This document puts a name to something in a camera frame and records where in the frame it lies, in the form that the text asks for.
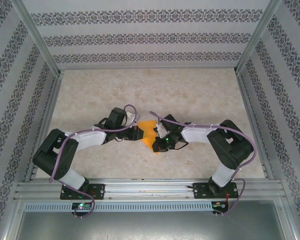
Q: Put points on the orange cloth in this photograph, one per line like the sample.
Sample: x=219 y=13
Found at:
x=147 y=127

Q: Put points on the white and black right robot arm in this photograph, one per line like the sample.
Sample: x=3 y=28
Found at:
x=197 y=133

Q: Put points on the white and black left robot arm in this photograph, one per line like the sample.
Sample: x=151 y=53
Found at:
x=87 y=138

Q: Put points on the grey metal sheet panel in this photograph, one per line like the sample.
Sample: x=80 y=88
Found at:
x=150 y=227

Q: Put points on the small circuit board with LED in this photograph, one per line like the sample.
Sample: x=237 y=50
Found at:
x=220 y=205
x=82 y=206

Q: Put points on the aluminium mounting rail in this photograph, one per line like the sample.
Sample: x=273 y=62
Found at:
x=150 y=187

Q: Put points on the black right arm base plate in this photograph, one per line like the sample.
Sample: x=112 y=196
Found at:
x=201 y=190

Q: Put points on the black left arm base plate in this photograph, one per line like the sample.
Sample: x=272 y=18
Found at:
x=97 y=191

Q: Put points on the aluminium side rail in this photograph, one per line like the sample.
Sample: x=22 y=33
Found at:
x=47 y=125
x=253 y=112

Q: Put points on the aluminium frame post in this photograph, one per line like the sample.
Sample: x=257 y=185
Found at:
x=38 y=37
x=255 y=37

